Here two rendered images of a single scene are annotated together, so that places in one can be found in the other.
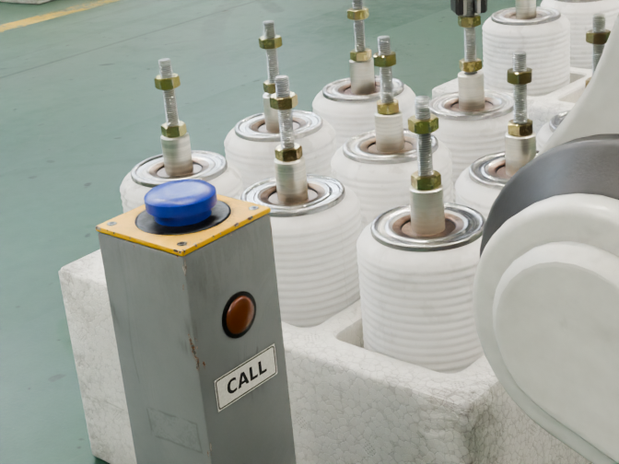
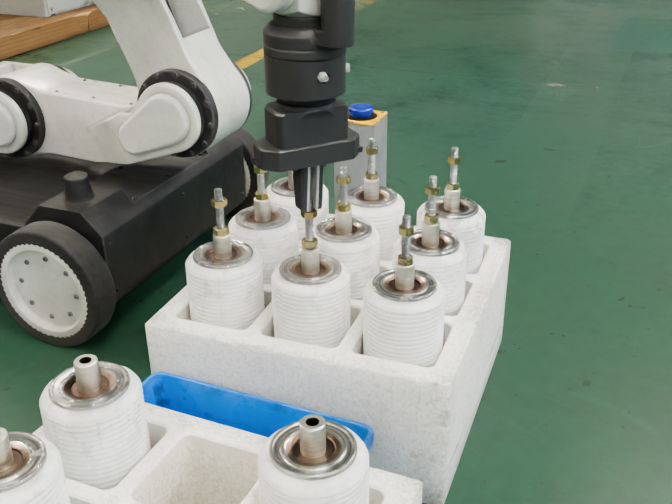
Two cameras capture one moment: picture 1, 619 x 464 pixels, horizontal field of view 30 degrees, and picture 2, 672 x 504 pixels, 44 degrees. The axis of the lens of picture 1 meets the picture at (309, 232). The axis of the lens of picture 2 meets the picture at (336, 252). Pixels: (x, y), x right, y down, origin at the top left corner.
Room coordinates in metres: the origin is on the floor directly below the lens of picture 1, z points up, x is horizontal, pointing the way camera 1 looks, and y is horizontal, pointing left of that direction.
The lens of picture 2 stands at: (1.78, -0.44, 0.72)
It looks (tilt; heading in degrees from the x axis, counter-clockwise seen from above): 27 degrees down; 158
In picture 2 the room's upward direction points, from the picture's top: 1 degrees counter-clockwise
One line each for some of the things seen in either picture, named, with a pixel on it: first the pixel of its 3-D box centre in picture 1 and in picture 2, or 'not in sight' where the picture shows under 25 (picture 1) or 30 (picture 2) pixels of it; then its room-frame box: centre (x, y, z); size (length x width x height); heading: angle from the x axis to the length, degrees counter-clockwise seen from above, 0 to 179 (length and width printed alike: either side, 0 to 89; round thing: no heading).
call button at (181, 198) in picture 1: (181, 207); (360, 112); (0.60, 0.07, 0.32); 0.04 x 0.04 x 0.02
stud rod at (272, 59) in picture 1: (273, 65); (432, 204); (0.94, 0.02, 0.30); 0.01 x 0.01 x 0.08
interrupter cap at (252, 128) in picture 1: (278, 126); (430, 243); (0.94, 0.02, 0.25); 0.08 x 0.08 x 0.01
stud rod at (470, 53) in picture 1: (470, 44); (309, 228); (0.95, -0.15, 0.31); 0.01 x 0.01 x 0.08
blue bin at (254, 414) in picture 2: not in sight; (241, 463); (1.04, -0.27, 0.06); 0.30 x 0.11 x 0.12; 45
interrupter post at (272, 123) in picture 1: (277, 112); (430, 233); (0.94, 0.02, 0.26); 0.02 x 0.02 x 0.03
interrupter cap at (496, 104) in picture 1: (472, 106); (310, 269); (0.95, -0.15, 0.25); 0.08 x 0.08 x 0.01
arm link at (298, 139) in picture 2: not in sight; (307, 107); (0.95, -0.15, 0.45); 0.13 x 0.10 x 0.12; 95
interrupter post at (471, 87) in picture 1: (471, 91); (310, 260); (0.95, -0.15, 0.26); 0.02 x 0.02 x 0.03
